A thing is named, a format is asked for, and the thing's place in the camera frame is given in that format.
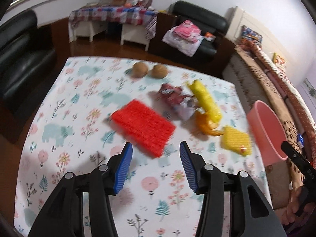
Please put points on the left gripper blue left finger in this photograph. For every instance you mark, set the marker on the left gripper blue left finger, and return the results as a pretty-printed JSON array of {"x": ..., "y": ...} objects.
[{"x": 122, "y": 163}]

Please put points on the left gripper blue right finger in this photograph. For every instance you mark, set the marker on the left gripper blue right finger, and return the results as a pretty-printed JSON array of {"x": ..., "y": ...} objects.
[{"x": 187, "y": 159}]

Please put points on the pink plastic trash bin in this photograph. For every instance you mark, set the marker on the pink plastic trash bin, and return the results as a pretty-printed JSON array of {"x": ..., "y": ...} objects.
[{"x": 268, "y": 132}]

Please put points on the person's right hand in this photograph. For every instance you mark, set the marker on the person's right hand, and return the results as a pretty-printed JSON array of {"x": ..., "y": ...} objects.
[{"x": 289, "y": 216}]

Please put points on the blue tissue pack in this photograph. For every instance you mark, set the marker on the blue tissue pack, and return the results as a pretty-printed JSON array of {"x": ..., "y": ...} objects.
[{"x": 300, "y": 141}]

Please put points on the orange peel piece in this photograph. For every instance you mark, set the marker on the orange peel piece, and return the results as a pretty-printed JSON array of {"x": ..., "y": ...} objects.
[{"x": 206, "y": 125}]

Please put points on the red foam fruit net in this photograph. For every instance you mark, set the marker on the red foam fruit net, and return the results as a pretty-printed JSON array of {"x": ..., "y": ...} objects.
[{"x": 146, "y": 127}]

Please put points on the purple white crumpled wrapper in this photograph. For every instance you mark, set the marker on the purple white crumpled wrapper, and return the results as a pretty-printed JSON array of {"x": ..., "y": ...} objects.
[{"x": 183, "y": 104}]

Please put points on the rolled floral quilt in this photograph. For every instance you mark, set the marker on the rolled floral quilt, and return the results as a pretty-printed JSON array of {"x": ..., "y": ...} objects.
[{"x": 295, "y": 98}]

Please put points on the yellow foam fruit net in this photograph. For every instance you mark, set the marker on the yellow foam fruit net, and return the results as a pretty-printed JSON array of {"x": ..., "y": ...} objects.
[{"x": 205, "y": 101}]

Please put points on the floral animal print tablecloth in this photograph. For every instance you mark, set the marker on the floral animal print tablecloth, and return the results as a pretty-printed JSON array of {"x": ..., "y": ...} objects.
[{"x": 72, "y": 132}]

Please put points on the brown walnut right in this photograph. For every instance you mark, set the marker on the brown walnut right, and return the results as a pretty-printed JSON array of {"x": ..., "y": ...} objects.
[{"x": 159, "y": 71}]

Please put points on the brown walnut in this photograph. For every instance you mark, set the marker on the brown walnut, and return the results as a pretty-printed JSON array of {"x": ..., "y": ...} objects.
[
  {"x": 139, "y": 70},
  {"x": 159, "y": 71}
]

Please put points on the brown walnut left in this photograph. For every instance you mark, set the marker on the brown walnut left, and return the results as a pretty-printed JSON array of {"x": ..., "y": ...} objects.
[{"x": 139, "y": 70}]

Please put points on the bed with brown blanket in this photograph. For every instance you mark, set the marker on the bed with brown blanket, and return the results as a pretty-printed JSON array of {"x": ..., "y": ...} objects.
[{"x": 254, "y": 82}]

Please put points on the black leather armchair back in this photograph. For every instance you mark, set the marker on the black leather armchair back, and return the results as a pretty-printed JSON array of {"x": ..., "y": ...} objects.
[{"x": 211, "y": 57}]

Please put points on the black leather armchair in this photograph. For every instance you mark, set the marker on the black leather armchair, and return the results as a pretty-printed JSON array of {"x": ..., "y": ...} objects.
[
  {"x": 28, "y": 58},
  {"x": 211, "y": 57}
]

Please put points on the yellow floral pillow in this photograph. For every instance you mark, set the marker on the yellow floral pillow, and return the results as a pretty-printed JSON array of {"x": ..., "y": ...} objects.
[{"x": 279, "y": 61}]

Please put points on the pink folded clothes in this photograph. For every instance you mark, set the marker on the pink folded clothes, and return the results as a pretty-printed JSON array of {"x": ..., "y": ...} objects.
[{"x": 186, "y": 38}]

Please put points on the orange box on armchair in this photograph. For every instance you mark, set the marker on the orange box on armchair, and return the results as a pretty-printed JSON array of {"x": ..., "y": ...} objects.
[{"x": 209, "y": 37}]

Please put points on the colourful cartoon pillow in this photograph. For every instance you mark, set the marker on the colourful cartoon pillow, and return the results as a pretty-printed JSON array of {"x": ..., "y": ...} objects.
[{"x": 247, "y": 34}]

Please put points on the plaid cloth covered table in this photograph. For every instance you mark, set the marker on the plaid cloth covered table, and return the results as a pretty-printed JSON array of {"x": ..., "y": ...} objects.
[{"x": 136, "y": 16}]

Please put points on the black leather armchair left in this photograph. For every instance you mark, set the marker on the black leather armchair left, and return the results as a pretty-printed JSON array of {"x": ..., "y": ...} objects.
[{"x": 28, "y": 58}]

